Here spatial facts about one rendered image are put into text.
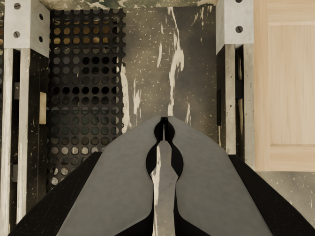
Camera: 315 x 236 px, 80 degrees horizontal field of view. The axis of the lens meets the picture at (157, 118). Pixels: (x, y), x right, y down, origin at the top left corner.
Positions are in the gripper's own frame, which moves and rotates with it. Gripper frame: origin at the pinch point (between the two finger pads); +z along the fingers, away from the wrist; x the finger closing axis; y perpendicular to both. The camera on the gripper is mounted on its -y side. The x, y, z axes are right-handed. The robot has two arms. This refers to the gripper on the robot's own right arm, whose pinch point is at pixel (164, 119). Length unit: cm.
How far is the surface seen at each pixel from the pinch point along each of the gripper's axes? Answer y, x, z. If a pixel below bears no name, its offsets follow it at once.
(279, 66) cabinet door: 5.8, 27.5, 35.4
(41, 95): 12.8, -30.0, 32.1
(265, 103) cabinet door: 13.3, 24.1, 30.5
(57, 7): -6, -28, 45
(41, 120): 17.9, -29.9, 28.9
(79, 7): -6, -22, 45
